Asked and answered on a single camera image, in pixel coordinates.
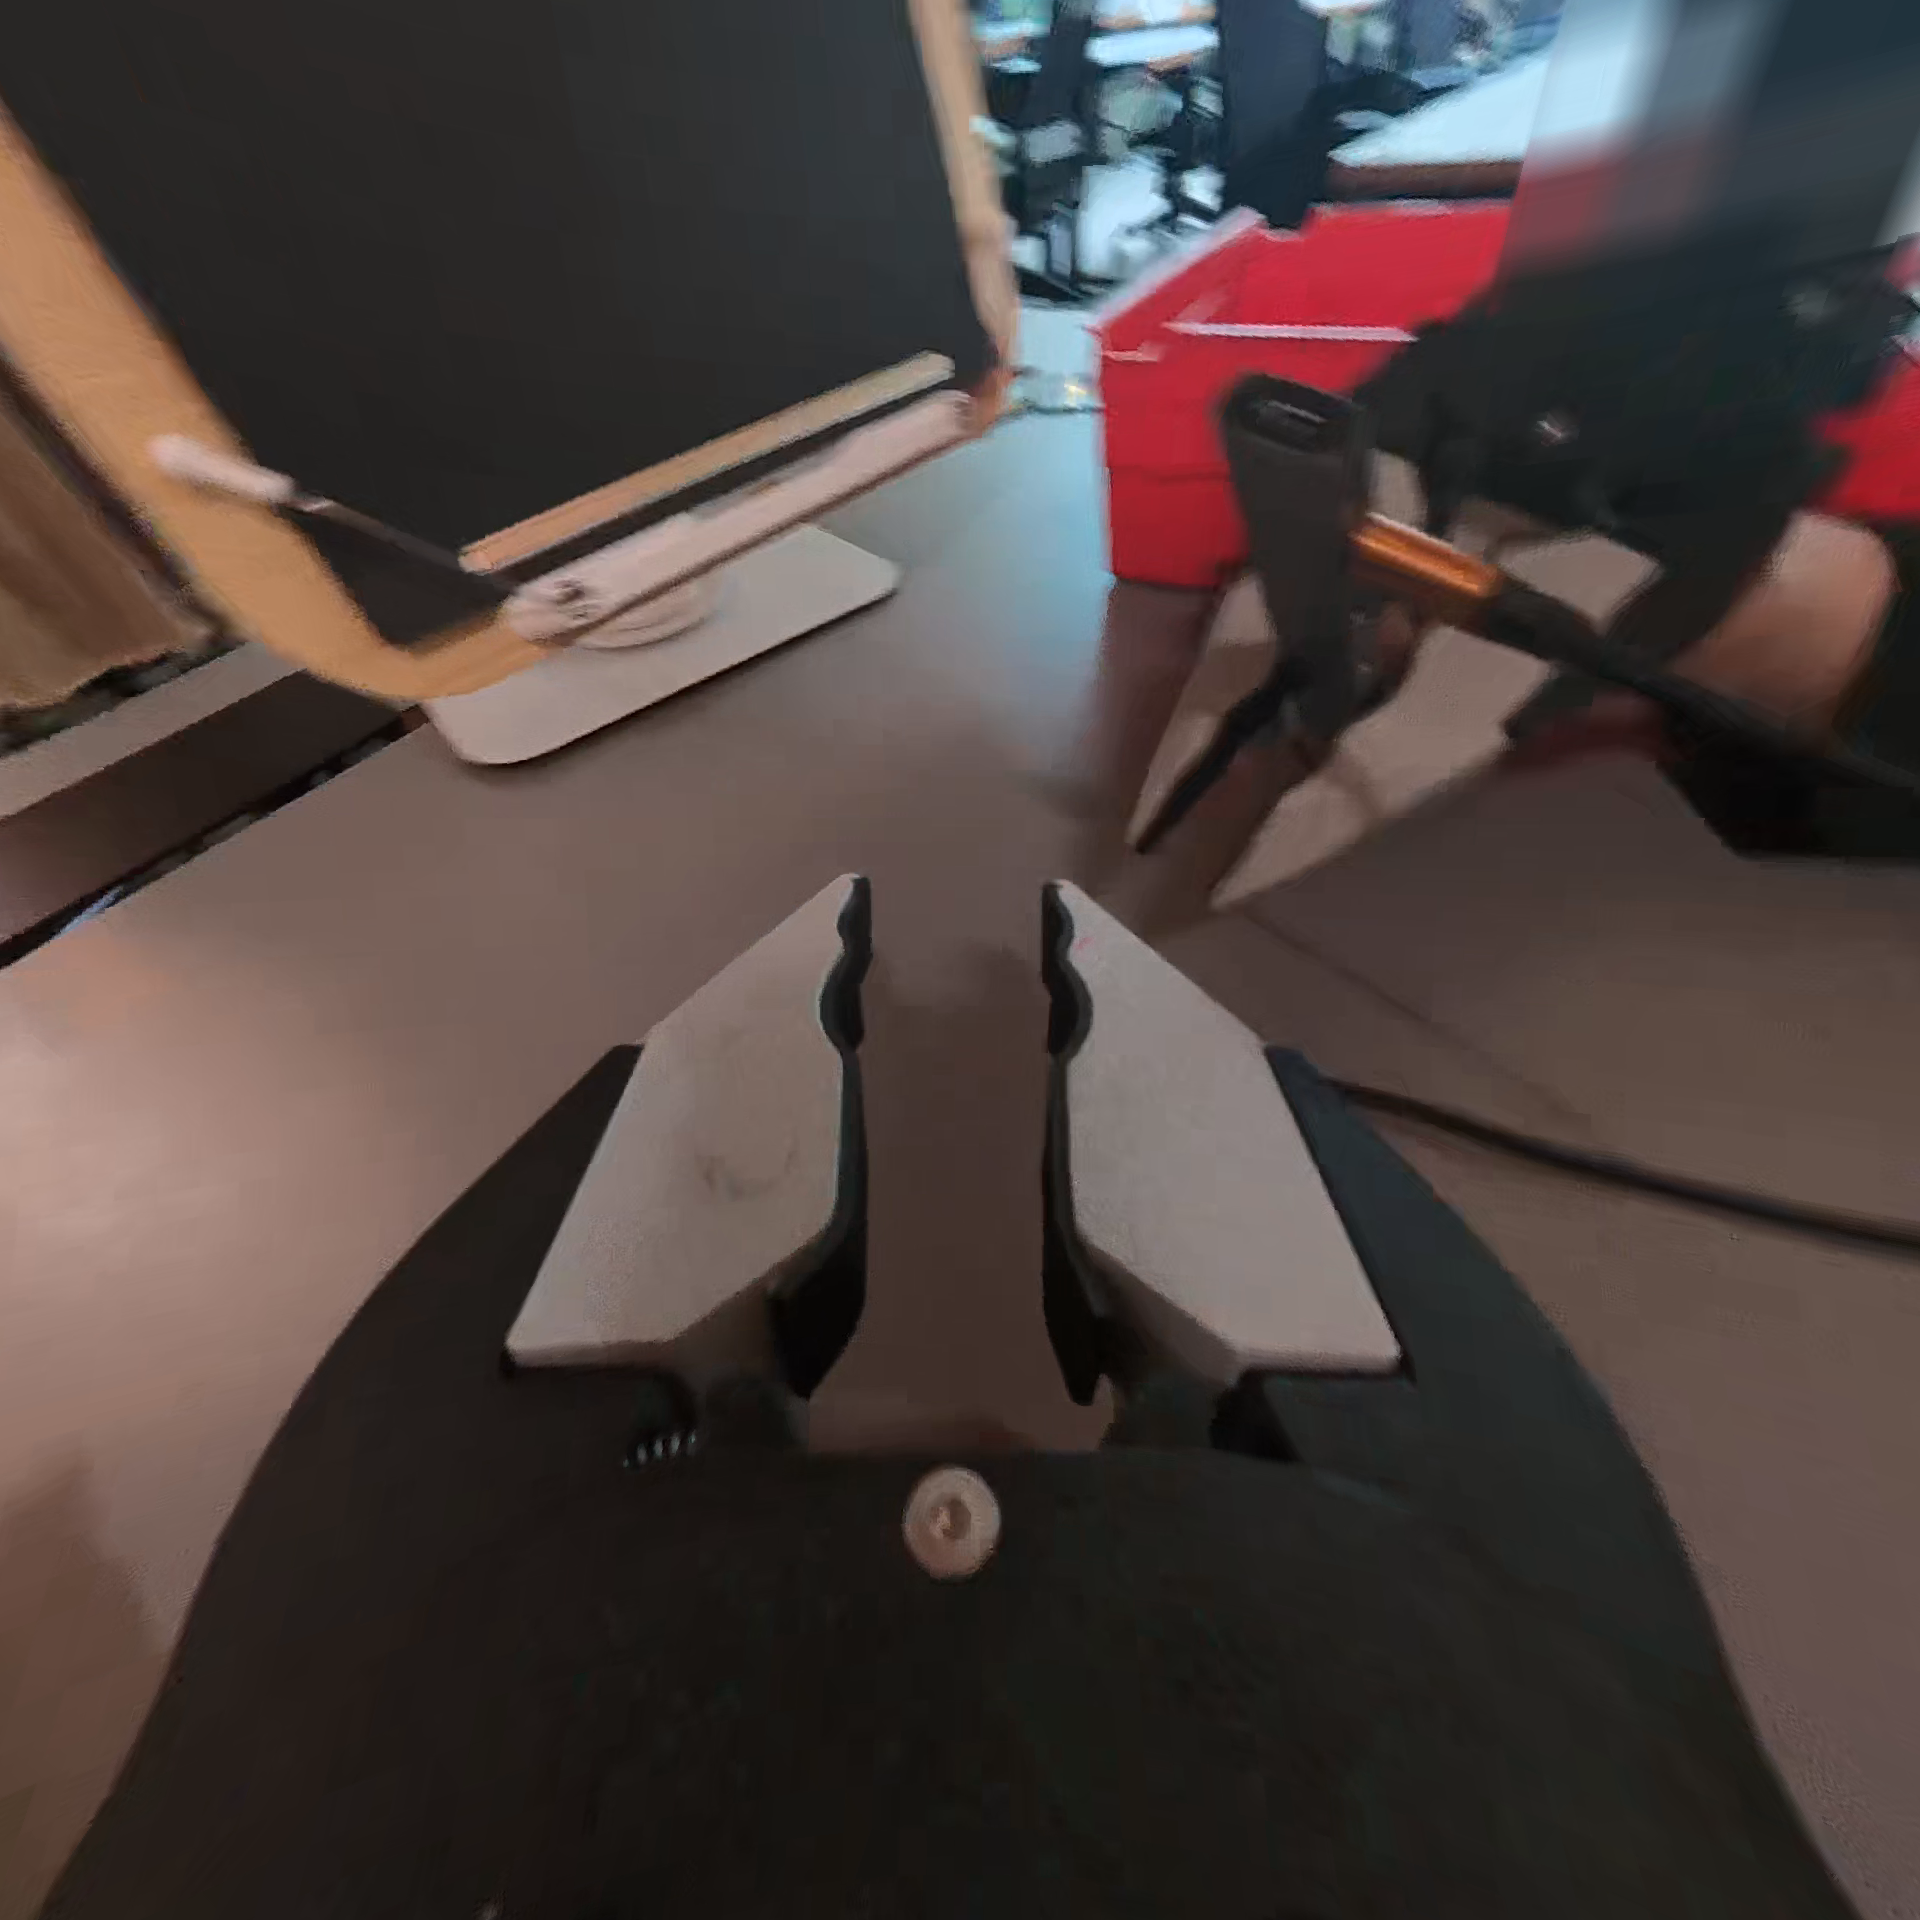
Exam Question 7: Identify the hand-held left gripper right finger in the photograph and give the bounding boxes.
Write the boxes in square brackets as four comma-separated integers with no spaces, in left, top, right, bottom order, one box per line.
[1039,877,1405,1409]

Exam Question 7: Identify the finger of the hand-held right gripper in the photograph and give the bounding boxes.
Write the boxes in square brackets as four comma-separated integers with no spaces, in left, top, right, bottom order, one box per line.
[1206,621,1595,915]
[1125,593,1307,860]

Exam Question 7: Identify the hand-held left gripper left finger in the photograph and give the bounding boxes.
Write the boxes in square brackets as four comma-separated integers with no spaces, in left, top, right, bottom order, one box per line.
[502,874,876,1401]

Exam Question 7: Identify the black cable with gold plug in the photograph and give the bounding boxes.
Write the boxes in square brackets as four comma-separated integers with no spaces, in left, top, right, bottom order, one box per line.
[1347,514,1920,788]

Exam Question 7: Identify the red plastic bin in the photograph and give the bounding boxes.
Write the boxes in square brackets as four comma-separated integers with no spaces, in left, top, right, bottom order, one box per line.
[1091,199,1920,589]

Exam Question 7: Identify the black office chair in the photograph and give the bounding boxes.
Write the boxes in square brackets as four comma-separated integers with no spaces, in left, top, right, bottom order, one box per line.
[975,0,1353,295]

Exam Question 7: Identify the wood-rimmed black monitor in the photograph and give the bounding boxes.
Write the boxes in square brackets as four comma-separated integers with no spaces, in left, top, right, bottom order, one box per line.
[0,0,1025,707]

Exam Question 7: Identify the beige cloth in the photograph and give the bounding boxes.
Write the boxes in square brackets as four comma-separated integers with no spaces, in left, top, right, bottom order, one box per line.
[0,375,215,710]

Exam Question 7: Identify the thin black cable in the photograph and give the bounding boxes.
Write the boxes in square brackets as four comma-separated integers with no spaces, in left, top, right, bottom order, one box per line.
[1332,1077,1920,1250]

